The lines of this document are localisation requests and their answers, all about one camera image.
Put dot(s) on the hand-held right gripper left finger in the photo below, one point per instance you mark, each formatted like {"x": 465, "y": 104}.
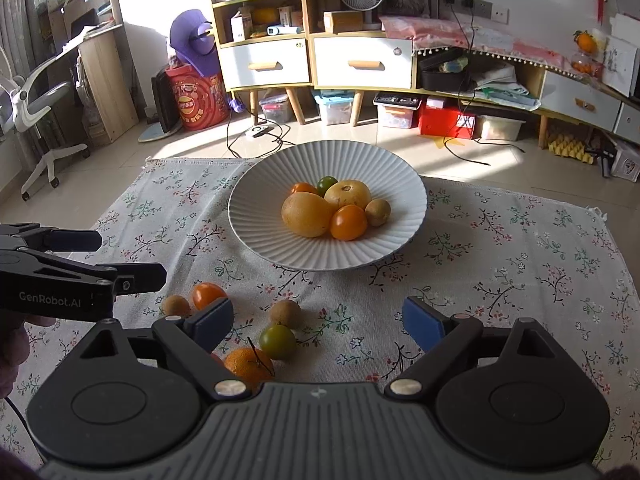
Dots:
{"x": 212, "y": 322}

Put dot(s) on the large yellow round fruit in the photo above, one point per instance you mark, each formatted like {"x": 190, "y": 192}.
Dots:
{"x": 305, "y": 217}

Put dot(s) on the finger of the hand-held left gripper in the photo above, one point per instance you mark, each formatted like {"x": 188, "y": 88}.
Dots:
{"x": 75, "y": 241}
{"x": 142, "y": 278}

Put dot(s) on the white canvas board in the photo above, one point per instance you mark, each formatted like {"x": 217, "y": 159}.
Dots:
{"x": 619, "y": 62}

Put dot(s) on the wooden shelf cabinet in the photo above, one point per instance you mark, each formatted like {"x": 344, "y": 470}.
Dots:
{"x": 295, "y": 105}

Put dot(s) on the white ribbed plate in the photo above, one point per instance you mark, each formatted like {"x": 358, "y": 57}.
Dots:
{"x": 320, "y": 255}

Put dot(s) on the light blue thermometer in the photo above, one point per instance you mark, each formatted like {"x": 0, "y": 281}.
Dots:
{"x": 283, "y": 30}

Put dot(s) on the wall socket with black plugs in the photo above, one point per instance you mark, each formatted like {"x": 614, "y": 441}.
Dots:
{"x": 457, "y": 1}

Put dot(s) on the brown longan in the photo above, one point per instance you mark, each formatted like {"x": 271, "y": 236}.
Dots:
{"x": 285, "y": 314}
{"x": 378, "y": 212}
{"x": 176, "y": 306}

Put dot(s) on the white patterned box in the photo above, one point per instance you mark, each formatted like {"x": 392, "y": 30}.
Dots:
{"x": 627, "y": 165}

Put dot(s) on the orange cherry tomato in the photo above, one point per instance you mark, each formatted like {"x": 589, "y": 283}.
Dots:
{"x": 348, "y": 222}
{"x": 207, "y": 294}

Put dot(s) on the yellow-green cherry tomato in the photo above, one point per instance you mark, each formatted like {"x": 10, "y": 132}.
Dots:
{"x": 304, "y": 189}

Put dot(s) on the purple toy figure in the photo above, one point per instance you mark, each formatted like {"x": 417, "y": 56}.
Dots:
{"x": 192, "y": 45}

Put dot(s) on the purple plastic object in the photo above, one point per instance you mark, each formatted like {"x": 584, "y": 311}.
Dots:
{"x": 236, "y": 105}

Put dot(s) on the black case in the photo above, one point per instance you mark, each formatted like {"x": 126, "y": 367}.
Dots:
{"x": 440, "y": 80}

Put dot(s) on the clear storage box black lid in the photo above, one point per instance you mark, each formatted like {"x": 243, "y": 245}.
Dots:
{"x": 395, "y": 115}

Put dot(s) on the person's left hand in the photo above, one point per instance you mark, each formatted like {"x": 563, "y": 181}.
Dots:
{"x": 12, "y": 350}

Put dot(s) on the white office chair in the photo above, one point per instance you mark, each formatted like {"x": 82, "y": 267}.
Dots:
{"x": 47, "y": 97}

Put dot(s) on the yellow corrugated tray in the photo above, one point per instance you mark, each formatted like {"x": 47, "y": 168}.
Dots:
{"x": 570, "y": 149}

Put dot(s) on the wooden drawer cabinet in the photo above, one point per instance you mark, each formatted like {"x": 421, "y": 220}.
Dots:
{"x": 356, "y": 107}

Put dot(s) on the orange mandarin with twig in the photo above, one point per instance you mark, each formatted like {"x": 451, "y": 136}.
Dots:
{"x": 247, "y": 365}

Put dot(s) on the white milk carton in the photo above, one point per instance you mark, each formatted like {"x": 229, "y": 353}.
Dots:
{"x": 241, "y": 27}

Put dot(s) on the grey wall socket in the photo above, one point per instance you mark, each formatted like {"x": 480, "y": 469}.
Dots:
{"x": 483, "y": 8}

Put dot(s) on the light blue oval board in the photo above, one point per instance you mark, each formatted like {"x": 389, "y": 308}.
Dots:
{"x": 152, "y": 134}

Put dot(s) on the white foam box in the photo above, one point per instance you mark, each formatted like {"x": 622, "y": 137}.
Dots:
{"x": 627, "y": 27}

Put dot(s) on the red storage box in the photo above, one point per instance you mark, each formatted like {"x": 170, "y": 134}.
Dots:
{"x": 440, "y": 122}

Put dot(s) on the small printed carton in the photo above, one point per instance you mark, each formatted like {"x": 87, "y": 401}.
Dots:
{"x": 289, "y": 16}

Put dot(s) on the orange tangerine ornament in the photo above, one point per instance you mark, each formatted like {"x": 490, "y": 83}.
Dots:
{"x": 585, "y": 42}

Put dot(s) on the pink tasselled cloth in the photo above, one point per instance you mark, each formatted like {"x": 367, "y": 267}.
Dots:
{"x": 500, "y": 40}

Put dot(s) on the red gift box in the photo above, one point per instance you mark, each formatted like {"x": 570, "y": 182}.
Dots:
{"x": 197, "y": 105}

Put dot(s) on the wooden desk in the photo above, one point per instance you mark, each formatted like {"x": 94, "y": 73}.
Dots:
{"x": 107, "y": 85}

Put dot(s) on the orange round object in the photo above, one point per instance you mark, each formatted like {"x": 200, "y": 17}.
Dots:
{"x": 265, "y": 16}

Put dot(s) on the clear storage box blue lid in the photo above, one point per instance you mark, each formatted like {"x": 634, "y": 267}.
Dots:
{"x": 332, "y": 110}

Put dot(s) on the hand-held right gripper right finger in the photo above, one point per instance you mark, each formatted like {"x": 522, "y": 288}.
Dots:
{"x": 422, "y": 322}

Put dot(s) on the floral tablecloth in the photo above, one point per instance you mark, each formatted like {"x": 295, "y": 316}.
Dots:
{"x": 475, "y": 285}

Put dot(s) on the pile of papers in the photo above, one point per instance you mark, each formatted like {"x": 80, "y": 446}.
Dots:
{"x": 500, "y": 90}

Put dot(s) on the white storage box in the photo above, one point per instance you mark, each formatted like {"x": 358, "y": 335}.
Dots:
{"x": 500, "y": 129}

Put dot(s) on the green cherry tomato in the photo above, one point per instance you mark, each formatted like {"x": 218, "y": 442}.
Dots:
{"x": 327, "y": 182}
{"x": 277, "y": 342}

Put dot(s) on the white wall socket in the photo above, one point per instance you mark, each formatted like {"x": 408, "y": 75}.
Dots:
{"x": 500, "y": 15}

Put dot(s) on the long wooden low cabinet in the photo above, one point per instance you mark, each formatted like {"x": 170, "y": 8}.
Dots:
{"x": 532, "y": 82}

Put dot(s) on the grey curtain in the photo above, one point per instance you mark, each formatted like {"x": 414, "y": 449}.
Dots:
{"x": 25, "y": 10}

